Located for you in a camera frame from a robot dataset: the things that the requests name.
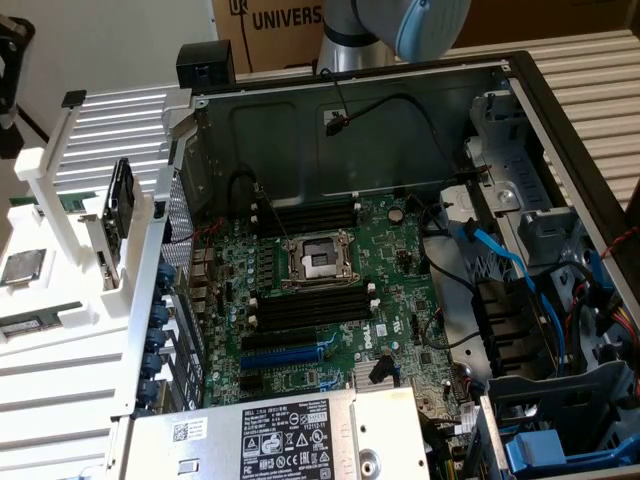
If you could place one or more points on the black clamp stand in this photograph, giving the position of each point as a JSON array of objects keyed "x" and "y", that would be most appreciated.
[{"x": 11, "y": 85}]

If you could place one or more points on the black plastic block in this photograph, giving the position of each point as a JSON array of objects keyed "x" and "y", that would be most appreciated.
[{"x": 206, "y": 67}]

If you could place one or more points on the blue plastic drive caddy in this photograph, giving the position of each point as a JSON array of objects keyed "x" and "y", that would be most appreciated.
[{"x": 537, "y": 447}]

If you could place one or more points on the graphics card with black fan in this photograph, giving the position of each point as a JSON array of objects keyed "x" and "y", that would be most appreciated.
[{"x": 118, "y": 200}]

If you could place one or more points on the silver CPU chip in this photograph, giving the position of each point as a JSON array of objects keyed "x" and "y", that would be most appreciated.
[{"x": 23, "y": 267}]

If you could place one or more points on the green RAM stick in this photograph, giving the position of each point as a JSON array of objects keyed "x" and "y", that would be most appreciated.
[
  {"x": 75, "y": 204},
  {"x": 22, "y": 326}
]

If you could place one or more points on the blue expansion slot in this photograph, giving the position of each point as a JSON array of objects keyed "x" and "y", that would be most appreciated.
[{"x": 280, "y": 357}]

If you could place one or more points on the small black expansion slot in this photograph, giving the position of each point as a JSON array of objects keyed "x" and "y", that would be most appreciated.
[{"x": 251, "y": 382}]

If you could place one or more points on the green Dell motherboard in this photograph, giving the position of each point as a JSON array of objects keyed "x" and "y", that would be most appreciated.
[{"x": 320, "y": 300}]

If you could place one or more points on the metal CPU socket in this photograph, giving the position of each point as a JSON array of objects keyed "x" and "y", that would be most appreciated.
[{"x": 320, "y": 260}]

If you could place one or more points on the grey metal disk bay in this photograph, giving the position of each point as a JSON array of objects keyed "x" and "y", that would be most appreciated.
[{"x": 505, "y": 165}]

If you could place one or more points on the silver power supply unit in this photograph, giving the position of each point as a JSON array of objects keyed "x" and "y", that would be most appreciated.
[{"x": 270, "y": 440}]

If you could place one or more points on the open black PC case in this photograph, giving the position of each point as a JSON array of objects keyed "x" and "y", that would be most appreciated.
[{"x": 560, "y": 150}]

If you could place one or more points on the brown cardboard box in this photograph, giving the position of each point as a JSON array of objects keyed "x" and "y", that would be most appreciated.
[{"x": 270, "y": 30}]

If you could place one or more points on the black RAM slot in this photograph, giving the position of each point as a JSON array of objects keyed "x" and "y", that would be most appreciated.
[
  {"x": 305, "y": 206},
  {"x": 312, "y": 320},
  {"x": 306, "y": 216},
  {"x": 312, "y": 307},
  {"x": 312, "y": 296},
  {"x": 307, "y": 226}
]

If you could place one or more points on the white parts rack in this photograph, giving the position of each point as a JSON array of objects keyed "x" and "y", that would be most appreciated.
[{"x": 65, "y": 280}]

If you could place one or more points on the coin cell battery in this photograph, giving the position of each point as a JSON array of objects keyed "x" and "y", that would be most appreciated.
[{"x": 396, "y": 215}]

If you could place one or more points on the silver chipset heatsink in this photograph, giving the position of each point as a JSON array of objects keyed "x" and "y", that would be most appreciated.
[{"x": 376, "y": 372}]

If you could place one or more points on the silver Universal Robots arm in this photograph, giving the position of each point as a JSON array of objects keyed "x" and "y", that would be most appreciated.
[{"x": 350, "y": 30}]

